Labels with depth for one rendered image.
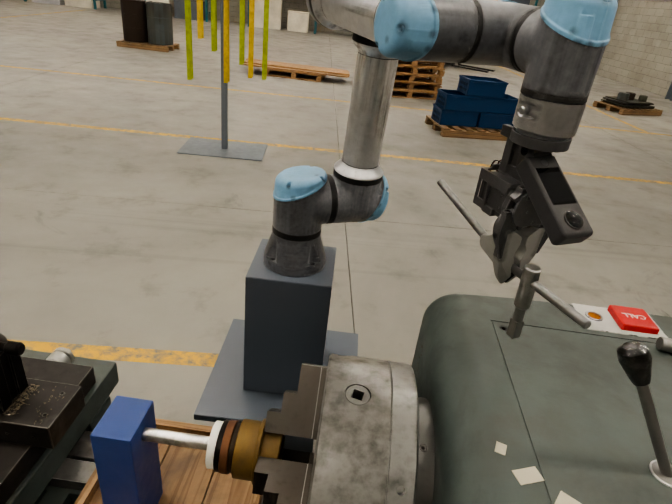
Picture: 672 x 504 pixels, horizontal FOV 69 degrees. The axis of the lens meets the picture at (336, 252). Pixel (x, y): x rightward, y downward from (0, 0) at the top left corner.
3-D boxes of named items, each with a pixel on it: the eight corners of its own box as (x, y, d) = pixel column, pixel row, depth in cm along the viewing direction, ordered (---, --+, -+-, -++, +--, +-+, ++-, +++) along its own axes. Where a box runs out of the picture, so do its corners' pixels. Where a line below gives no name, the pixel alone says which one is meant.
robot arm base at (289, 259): (269, 243, 126) (271, 208, 122) (327, 250, 126) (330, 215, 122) (257, 272, 113) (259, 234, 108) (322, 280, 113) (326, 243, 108)
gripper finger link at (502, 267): (482, 265, 73) (498, 209, 68) (507, 287, 68) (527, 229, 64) (465, 267, 72) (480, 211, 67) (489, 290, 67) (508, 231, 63)
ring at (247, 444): (288, 408, 74) (229, 399, 75) (276, 459, 66) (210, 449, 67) (284, 449, 79) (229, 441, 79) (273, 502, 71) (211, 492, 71)
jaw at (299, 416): (338, 437, 75) (348, 359, 78) (338, 443, 70) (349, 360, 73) (268, 427, 76) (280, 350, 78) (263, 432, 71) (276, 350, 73)
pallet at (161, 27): (179, 49, 1203) (177, 3, 1155) (167, 52, 1132) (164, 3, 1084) (131, 43, 1204) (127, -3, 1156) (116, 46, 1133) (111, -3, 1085)
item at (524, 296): (524, 338, 69) (545, 270, 63) (511, 341, 68) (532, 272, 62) (513, 329, 71) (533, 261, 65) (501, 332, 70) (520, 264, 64)
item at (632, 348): (637, 371, 55) (654, 337, 52) (650, 392, 52) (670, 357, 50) (601, 366, 55) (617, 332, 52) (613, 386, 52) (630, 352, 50)
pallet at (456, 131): (494, 127, 789) (507, 77, 752) (518, 141, 720) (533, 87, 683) (424, 122, 766) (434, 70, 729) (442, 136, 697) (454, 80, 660)
